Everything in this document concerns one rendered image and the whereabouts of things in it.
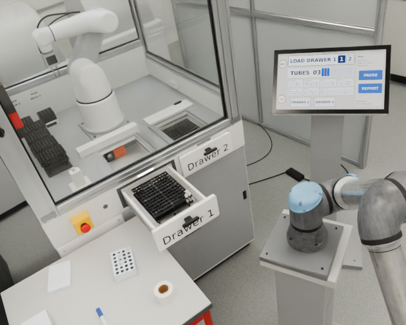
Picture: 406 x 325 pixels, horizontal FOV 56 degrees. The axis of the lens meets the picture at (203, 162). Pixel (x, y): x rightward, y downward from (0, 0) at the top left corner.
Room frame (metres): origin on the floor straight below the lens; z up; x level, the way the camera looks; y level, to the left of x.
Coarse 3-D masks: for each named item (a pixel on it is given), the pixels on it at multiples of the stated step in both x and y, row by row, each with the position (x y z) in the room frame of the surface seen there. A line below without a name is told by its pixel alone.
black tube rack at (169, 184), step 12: (156, 180) 1.33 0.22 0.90; (168, 180) 1.35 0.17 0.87; (144, 192) 1.26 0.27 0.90; (156, 192) 1.24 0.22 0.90; (168, 192) 1.23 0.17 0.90; (180, 192) 1.21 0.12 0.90; (144, 204) 1.18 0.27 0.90; (156, 204) 1.20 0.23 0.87; (168, 204) 1.15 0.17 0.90; (180, 204) 1.17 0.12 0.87; (168, 216) 1.12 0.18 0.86
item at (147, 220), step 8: (160, 168) 1.41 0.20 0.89; (168, 168) 1.41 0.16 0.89; (152, 176) 1.38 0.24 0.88; (176, 176) 1.35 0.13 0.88; (136, 184) 1.34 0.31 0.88; (184, 184) 1.29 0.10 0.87; (128, 192) 1.32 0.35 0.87; (192, 192) 1.24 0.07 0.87; (128, 200) 1.24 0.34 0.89; (136, 200) 1.29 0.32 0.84; (200, 200) 1.18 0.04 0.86; (136, 208) 1.17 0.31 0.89; (184, 208) 1.18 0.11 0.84; (144, 216) 1.12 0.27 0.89; (144, 224) 1.12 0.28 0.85; (152, 224) 1.06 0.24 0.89
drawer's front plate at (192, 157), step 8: (224, 136) 1.53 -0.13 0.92; (208, 144) 1.48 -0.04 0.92; (216, 144) 1.50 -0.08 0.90; (192, 152) 1.44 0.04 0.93; (200, 152) 1.46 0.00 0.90; (216, 152) 1.50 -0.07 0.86; (224, 152) 1.52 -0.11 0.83; (184, 160) 1.42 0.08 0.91; (192, 160) 1.44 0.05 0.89; (200, 160) 1.46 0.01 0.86; (208, 160) 1.48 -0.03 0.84; (184, 168) 1.41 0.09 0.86
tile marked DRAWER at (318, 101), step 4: (316, 100) 1.54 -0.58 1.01; (320, 100) 1.53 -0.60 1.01; (324, 100) 1.53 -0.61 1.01; (328, 100) 1.52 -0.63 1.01; (332, 100) 1.51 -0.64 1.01; (316, 104) 1.53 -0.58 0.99; (320, 104) 1.52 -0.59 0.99; (324, 104) 1.51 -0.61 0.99; (328, 104) 1.51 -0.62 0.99; (332, 104) 1.50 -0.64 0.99
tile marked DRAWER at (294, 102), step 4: (292, 100) 1.58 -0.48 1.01; (296, 100) 1.58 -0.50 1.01; (300, 100) 1.57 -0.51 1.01; (304, 100) 1.56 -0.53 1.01; (308, 100) 1.55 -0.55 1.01; (292, 104) 1.57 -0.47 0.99; (296, 104) 1.56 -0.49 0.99; (300, 104) 1.56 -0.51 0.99; (304, 104) 1.55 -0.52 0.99; (308, 104) 1.54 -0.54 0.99
